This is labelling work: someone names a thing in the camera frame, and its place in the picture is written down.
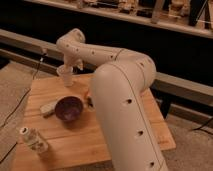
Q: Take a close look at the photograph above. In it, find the dark purple ceramic bowl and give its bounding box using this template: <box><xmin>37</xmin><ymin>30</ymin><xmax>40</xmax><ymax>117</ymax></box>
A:
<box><xmin>55</xmin><ymin>96</ymin><xmax>83</xmax><ymax>122</ymax></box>

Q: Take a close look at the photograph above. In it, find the long shelf with clutter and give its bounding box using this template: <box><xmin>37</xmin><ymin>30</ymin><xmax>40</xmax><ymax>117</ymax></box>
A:
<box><xmin>25</xmin><ymin>0</ymin><xmax>213</xmax><ymax>39</ymax></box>

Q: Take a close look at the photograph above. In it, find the black cable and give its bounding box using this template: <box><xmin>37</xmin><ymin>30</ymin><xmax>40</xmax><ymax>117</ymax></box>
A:
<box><xmin>0</xmin><ymin>52</ymin><xmax>48</xmax><ymax>164</ymax></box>

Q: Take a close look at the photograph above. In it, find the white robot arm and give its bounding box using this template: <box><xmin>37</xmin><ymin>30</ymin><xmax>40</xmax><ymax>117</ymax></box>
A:
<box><xmin>56</xmin><ymin>28</ymin><xmax>169</xmax><ymax>171</ymax></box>

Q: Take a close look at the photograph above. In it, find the white ceramic cup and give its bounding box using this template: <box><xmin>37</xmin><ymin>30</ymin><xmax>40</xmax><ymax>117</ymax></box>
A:
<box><xmin>56</xmin><ymin>65</ymin><xmax>73</xmax><ymax>87</ymax></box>

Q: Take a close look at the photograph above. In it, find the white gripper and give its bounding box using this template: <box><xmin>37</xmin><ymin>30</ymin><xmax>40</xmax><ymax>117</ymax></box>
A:
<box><xmin>63</xmin><ymin>55</ymin><xmax>84</xmax><ymax>74</ymax></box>

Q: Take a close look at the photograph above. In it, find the red black candy bar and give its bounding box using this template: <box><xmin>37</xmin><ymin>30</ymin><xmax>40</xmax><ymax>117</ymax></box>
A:
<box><xmin>86</xmin><ymin>96</ymin><xmax>94</xmax><ymax>108</ymax></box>

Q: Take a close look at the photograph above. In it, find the clear plastic bottle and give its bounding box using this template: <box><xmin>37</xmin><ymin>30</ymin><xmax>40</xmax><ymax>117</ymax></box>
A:
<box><xmin>19</xmin><ymin>127</ymin><xmax>48</xmax><ymax>154</ymax></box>

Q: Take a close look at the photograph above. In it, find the wooden board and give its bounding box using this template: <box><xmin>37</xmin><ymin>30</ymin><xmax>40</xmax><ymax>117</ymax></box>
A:
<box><xmin>11</xmin><ymin>73</ymin><xmax>177</xmax><ymax>171</ymax></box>

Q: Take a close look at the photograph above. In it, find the white rectangular block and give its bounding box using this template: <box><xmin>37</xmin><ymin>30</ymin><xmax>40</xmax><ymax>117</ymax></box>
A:
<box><xmin>40</xmin><ymin>101</ymin><xmax>57</xmax><ymax>117</ymax></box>

